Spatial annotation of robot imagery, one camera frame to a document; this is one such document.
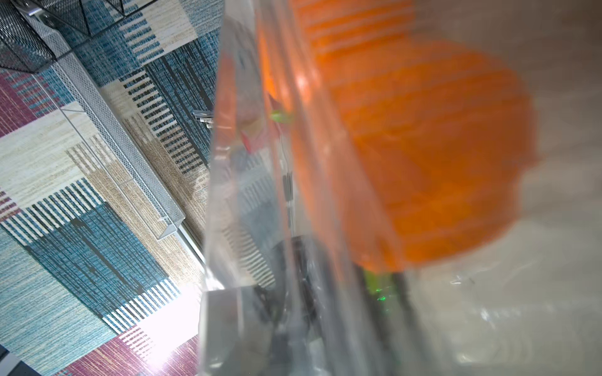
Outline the clear clamshell container front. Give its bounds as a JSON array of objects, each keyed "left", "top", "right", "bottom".
[{"left": 199, "top": 1, "right": 601, "bottom": 375}]

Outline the orange pair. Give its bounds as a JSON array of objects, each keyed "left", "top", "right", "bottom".
[{"left": 256, "top": 1, "right": 536, "bottom": 273}]

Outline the white wire mesh tray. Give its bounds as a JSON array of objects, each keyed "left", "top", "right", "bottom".
[{"left": 13, "top": 0, "right": 187, "bottom": 241}]

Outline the black wire shelf rack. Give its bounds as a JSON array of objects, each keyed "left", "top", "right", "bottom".
[{"left": 1, "top": 1, "right": 156, "bottom": 75}]

